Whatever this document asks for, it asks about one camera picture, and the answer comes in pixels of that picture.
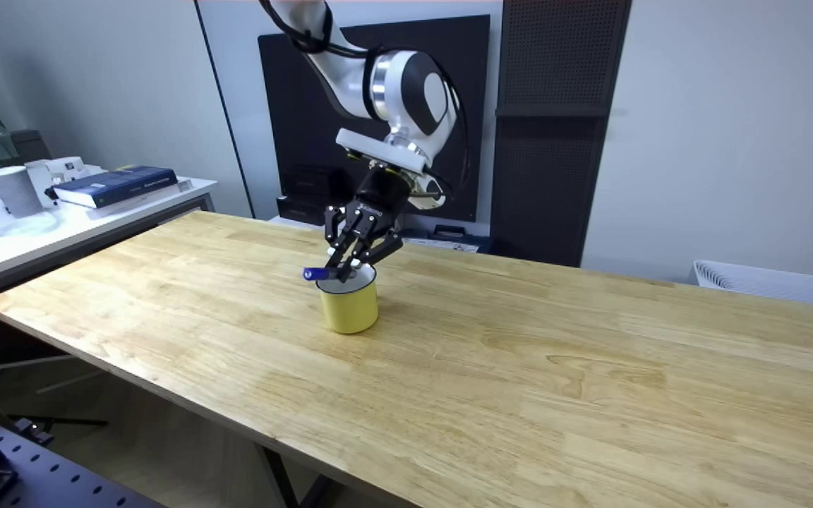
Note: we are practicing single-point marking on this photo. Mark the white plastic bin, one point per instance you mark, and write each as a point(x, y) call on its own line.
point(776, 283)

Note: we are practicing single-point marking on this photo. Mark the black perforated breadboard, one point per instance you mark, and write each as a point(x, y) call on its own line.
point(42, 476)

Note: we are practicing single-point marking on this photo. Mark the blue marker pen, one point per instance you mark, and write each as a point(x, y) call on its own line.
point(316, 275)

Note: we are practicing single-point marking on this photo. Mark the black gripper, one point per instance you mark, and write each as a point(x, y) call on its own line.
point(386, 196)

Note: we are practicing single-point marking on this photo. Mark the large black panel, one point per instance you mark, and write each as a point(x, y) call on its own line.
point(284, 143)

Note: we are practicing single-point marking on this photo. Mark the black case with label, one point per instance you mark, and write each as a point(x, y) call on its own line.
point(458, 238)

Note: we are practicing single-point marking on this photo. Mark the black table leg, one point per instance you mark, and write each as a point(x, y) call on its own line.
point(284, 476)

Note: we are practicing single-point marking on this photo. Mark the tall dark cabinet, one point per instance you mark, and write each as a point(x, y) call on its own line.
point(564, 143)

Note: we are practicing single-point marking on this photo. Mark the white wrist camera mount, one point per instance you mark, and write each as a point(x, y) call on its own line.
point(379, 148)

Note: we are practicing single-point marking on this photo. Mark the white device box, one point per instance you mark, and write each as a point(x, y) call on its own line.
point(63, 173)

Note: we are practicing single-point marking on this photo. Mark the dark blue book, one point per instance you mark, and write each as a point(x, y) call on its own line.
point(114, 186)

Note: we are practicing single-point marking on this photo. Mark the yellow enamel mug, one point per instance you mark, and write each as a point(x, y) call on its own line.
point(351, 307)

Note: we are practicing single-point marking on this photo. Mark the white side table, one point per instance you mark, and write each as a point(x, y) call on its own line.
point(69, 229)

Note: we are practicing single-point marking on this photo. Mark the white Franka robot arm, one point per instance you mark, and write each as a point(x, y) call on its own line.
point(407, 94)

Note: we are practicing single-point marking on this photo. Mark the black storage box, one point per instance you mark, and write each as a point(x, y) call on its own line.
point(300, 207)

